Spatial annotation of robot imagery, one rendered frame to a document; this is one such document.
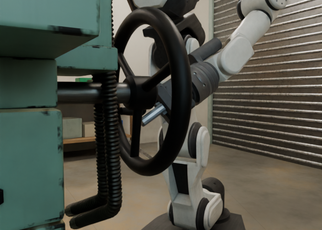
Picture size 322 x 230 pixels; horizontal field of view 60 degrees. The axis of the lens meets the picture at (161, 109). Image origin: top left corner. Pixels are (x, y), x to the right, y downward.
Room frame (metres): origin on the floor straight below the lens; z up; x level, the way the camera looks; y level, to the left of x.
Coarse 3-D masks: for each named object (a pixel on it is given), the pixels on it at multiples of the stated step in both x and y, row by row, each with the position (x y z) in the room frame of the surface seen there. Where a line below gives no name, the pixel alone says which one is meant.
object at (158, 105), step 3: (159, 102) 0.63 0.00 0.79; (156, 105) 0.62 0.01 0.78; (159, 105) 0.61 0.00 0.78; (162, 105) 0.62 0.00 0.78; (156, 108) 0.61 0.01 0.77; (159, 108) 0.61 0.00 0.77; (150, 111) 0.61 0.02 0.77; (153, 111) 0.61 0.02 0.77; (156, 111) 0.61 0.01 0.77; (147, 114) 0.60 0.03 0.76; (150, 114) 0.60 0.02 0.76; (144, 117) 0.60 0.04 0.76; (147, 117) 0.60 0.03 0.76
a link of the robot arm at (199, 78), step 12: (192, 72) 0.64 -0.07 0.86; (168, 84) 0.63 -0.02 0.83; (192, 84) 0.63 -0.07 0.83; (204, 84) 0.64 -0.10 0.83; (168, 96) 0.62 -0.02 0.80; (192, 96) 0.64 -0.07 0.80; (204, 96) 0.65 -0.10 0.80; (168, 108) 0.61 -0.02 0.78; (192, 108) 0.63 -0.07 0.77; (168, 120) 0.64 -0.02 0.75
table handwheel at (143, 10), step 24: (120, 24) 0.53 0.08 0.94; (168, 24) 0.40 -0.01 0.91; (120, 48) 0.56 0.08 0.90; (168, 48) 0.39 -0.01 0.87; (168, 72) 0.40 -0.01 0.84; (72, 96) 0.42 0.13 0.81; (96, 96) 0.44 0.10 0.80; (120, 96) 0.46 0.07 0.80; (144, 96) 0.47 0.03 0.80; (120, 120) 0.59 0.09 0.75; (120, 144) 0.54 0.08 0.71; (168, 144) 0.39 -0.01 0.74; (144, 168) 0.45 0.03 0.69
